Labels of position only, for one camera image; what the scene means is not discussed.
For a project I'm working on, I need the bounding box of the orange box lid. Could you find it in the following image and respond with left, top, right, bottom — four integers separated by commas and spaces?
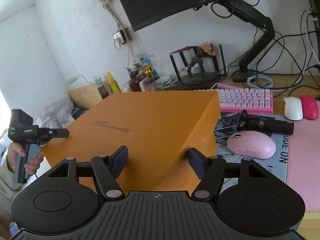
42, 90, 220, 192

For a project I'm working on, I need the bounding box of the person's left hand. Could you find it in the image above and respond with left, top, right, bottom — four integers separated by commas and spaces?
6, 143, 45, 177

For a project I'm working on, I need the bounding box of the grey printed mouse pad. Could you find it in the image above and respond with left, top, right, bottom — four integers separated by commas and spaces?
214, 113, 289, 181

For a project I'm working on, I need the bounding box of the pink computer mouse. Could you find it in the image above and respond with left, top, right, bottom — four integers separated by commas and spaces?
227, 131, 277, 159

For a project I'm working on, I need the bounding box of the black flashlight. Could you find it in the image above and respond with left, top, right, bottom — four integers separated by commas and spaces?
236, 110, 294, 135

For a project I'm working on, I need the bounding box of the wooden headboard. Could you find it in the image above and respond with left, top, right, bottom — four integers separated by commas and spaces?
67, 85, 103, 108

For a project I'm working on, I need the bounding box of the green clip lamp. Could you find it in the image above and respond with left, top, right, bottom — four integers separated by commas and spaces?
66, 75, 94, 85

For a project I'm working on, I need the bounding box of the pink mechanical keyboard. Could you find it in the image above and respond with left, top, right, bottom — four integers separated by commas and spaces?
201, 88, 273, 115

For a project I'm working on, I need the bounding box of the black cosmetic bottle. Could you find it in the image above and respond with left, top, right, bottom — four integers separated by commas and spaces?
97, 83, 112, 99

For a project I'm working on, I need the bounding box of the yellow spray bottle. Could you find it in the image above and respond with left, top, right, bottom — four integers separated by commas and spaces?
106, 72, 121, 93

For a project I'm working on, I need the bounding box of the brown glass bottle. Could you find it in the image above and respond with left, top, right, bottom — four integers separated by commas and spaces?
129, 74, 142, 92

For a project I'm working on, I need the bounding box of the black router with antennas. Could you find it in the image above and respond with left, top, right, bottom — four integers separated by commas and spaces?
169, 42, 222, 89

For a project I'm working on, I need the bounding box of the pink desk mat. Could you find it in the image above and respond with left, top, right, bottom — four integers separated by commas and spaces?
286, 119, 320, 211

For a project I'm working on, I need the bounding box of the white computer mouse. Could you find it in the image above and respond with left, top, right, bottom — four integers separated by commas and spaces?
283, 96, 303, 121

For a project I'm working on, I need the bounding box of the black haired anime figure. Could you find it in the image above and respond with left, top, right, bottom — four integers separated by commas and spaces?
127, 60, 142, 78

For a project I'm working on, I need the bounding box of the blue haired anime figure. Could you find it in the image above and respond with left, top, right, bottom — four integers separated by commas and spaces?
140, 57, 159, 83

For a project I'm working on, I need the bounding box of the magenta computer mouse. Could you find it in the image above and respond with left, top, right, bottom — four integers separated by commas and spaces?
299, 94, 319, 120

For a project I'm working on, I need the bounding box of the light blue coiled cable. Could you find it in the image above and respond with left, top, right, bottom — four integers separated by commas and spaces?
247, 73, 274, 91

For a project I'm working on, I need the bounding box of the wall power socket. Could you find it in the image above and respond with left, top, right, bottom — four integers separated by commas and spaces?
113, 28, 132, 45

